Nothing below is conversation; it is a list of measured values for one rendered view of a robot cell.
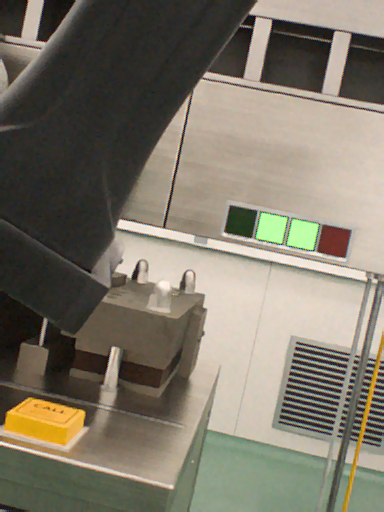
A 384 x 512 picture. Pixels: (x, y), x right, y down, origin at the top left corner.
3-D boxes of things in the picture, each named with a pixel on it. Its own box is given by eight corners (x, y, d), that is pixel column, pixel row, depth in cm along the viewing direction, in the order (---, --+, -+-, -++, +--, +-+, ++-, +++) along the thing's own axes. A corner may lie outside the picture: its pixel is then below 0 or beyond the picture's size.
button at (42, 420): (2, 433, 70) (6, 411, 70) (26, 415, 77) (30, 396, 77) (63, 449, 70) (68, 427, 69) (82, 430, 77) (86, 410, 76)
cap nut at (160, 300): (143, 308, 94) (150, 277, 94) (148, 305, 97) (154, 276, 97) (168, 313, 93) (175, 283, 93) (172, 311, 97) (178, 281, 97)
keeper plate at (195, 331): (176, 376, 108) (190, 312, 107) (184, 365, 118) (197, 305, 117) (191, 380, 108) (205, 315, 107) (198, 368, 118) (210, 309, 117)
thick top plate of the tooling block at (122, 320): (60, 334, 93) (68, 292, 93) (122, 305, 133) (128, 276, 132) (168, 360, 91) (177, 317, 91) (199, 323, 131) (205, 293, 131)
